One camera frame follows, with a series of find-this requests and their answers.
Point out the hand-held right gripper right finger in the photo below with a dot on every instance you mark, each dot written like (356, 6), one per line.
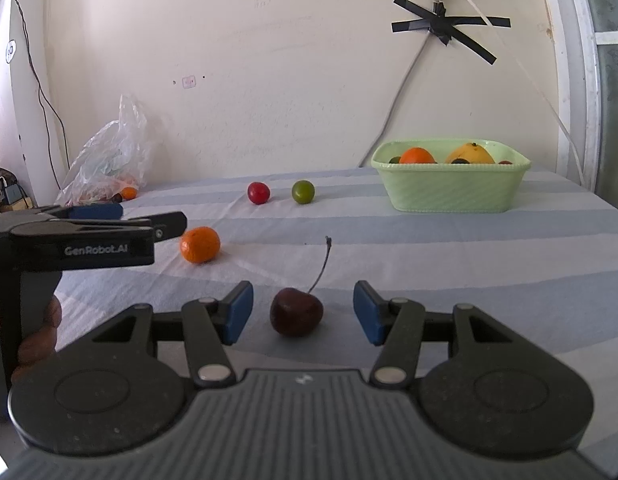
(366, 312)

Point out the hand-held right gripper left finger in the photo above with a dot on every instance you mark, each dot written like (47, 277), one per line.
(239, 312)

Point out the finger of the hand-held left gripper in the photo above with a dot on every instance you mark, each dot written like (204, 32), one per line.
(169, 225)
(96, 211)

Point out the dark red cherry with stem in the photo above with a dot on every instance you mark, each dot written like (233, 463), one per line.
(296, 319)

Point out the light green plastic basket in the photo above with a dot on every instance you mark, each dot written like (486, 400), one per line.
(449, 187)

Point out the large orange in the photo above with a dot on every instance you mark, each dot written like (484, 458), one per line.
(417, 155)

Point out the person's left hand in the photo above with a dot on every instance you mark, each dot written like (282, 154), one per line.
(41, 340)

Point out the clear plastic bag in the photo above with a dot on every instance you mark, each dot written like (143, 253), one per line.
(109, 155)

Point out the black charger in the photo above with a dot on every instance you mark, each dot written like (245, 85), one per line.
(12, 193)

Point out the striped blue white cloth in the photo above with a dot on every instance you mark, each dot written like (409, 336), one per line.
(439, 260)

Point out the yellow mango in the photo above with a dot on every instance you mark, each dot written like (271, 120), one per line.
(470, 153)

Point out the black tape cross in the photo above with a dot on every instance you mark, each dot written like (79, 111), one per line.
(444, 25)

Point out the frosted glass window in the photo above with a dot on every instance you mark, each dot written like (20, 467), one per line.
(614, 85)

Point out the pink wall sticker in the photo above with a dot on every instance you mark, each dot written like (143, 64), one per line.
(189, 81)

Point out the white round wall clip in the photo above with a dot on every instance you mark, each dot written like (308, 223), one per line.
(9, 51)

